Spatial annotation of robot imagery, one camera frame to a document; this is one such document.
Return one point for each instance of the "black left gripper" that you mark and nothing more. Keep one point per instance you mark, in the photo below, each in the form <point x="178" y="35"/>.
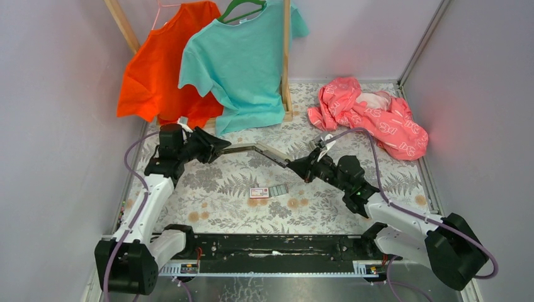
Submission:
<point x="210" y="144"/>

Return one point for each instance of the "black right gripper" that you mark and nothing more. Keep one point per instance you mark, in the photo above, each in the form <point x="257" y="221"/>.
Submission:
<point x="306" y="167"/>

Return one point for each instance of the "beige and black stapler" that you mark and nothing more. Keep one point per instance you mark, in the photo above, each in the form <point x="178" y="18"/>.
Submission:
<point x="273" y="154"/>

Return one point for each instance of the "silver staple strip tray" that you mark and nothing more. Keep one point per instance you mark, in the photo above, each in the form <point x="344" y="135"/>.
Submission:
<point x="278" y="190"/>

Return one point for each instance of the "white red staple box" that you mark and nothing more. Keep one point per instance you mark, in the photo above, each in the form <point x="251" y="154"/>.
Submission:
<point x="259" y="193"/>

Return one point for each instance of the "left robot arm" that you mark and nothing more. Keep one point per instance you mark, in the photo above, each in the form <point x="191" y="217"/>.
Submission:
<point x="130" y="261"/>

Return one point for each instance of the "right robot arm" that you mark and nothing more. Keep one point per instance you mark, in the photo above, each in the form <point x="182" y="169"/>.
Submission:
<point x="446" y="245"/>

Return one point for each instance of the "orange t-shirt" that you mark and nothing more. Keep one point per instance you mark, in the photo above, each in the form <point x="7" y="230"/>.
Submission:
<point x="150" y="82"/>

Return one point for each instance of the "pink patterned cloth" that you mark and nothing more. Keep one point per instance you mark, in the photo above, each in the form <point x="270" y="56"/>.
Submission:
<point x="388" y="118"/>

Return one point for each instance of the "floral table mat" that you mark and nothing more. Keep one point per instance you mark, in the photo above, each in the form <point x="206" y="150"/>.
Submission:
<point x="214" y="198"/>

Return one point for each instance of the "teal t-shirt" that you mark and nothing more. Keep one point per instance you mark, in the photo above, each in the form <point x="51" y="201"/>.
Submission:
<point x="241" y="65"/>

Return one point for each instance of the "wooden clothes rack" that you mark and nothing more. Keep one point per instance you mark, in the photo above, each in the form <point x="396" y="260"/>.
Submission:
<point x="132" y="41"/>

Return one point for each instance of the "pink clothes hanger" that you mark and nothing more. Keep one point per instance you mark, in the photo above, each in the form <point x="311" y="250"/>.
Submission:
<point x="164" y="12"/>

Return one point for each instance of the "green clothes hanger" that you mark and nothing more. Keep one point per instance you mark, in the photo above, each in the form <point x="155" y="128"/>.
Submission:
<point x="239" y="9"/>

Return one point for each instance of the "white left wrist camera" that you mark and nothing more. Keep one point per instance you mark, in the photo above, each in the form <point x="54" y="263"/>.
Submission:
<point x="183" y="122"/>

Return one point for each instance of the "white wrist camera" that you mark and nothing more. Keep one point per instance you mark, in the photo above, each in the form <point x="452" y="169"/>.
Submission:
<point x="323" y="143"/>
<point x="183" y="122"/>

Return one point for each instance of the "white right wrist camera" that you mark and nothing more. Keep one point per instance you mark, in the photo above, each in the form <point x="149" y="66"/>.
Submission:
<point x="323" y="143"/>

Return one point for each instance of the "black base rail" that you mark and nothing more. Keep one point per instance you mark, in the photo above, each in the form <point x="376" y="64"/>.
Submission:
<point x="279" y="255"/>

